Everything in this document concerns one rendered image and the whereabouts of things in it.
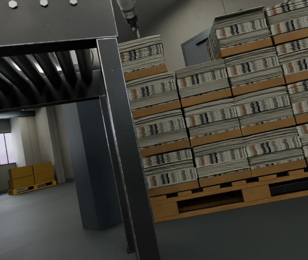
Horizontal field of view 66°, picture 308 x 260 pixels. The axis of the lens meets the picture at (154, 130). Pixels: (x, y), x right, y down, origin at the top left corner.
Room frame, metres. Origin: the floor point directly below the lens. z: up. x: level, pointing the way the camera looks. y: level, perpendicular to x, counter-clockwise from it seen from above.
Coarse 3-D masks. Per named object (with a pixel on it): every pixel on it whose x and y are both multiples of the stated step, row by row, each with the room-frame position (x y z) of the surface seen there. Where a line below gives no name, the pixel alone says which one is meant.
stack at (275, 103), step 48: (288, 48) 1.28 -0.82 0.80; (144, 96) 1.35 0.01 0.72; (192, 96) 1.33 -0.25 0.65; (240, 96) 1.30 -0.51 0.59; (288, 96) 1.30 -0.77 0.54; (144, 144) 1.36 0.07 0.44; (240, 144) 1.31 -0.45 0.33; (288, 144) 1.28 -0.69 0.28; (192, 192) 1.47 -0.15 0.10; (240, 192) 1.44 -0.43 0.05
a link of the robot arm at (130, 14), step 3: (132, 9) 1.32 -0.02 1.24; (135, 9) 1.35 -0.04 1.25; (123, 12) 1.34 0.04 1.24; (126, 12) 1.33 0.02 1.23; (129, 12) 1.33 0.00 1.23; (132, 12) 1.34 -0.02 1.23; (135, 12) 1.36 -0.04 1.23; (123, 15) 1.36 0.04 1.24; (126, 15) 1.35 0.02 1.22; (129, 15) 1.35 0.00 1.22; (132, 15) 1.35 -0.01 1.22; (126, 18) 1.36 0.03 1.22; (129, 18) 1.36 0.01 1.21
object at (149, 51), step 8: (136, 40) 1.34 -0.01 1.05; (144, 40) 1.33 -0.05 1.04; (152, 40) 1.33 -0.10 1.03; (160, 40) 1.33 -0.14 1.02; (120, 48) 1.35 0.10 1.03; (128, 48) 1.35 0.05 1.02; (136, 48) 1.34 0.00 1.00; (144, 48) 1.34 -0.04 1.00; (152, 48) 1.34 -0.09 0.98; (160, 48) 1.34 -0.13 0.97; (128, 56) 1.35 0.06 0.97; (136, 56) 1.35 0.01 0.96; (144, 56) 1.35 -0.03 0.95; (152, 56) 1.35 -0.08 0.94; (160, 56) 1.34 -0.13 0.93; (128, 64) 1.36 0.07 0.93; (136, 64) 1.36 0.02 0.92; (144, 64) 1.35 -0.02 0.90; (152, 64) 1.35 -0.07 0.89; (160, 64) 1.34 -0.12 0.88; (128, 72) 1.36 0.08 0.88; (128, 80) 1.37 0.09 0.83
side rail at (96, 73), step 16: (48, 80) 0.97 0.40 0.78; (64, 80) 0.99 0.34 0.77; (80, 80) 1.00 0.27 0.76; (96, 80) 1.02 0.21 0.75; (0, 96) 0.93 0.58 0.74; (16, 96) 0.94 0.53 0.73; (32, 96) 0.96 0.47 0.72; (48, 96) 0.97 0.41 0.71; (64, 96) 0.99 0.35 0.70; (80, 96) 1.00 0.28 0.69; (96, 96) 1.02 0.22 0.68; (0, 112) 0.96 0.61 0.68
